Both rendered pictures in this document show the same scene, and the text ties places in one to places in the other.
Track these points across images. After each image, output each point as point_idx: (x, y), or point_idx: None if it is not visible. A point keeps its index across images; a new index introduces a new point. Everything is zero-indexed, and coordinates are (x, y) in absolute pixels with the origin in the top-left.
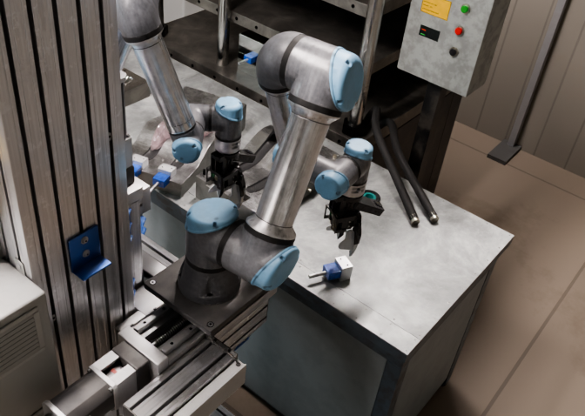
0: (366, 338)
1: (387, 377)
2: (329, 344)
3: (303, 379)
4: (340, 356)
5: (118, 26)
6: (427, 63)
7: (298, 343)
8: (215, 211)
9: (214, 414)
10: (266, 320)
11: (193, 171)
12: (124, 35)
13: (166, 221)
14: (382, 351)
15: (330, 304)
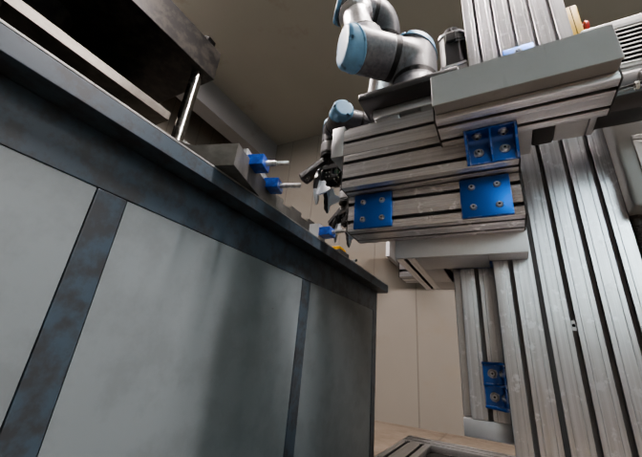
0: (367, 300)
1: (374, 324)
2: (355, 326)
3: (345, 395)
4: (359, 332)
5: (397, 25)
6: None
7: (342, 348)
8: None
9: (400, 452)
10: (325, 345)
11: None
12: (398, 32)
13: (234, 268)
14: (372, 304)
15: (369, 272)
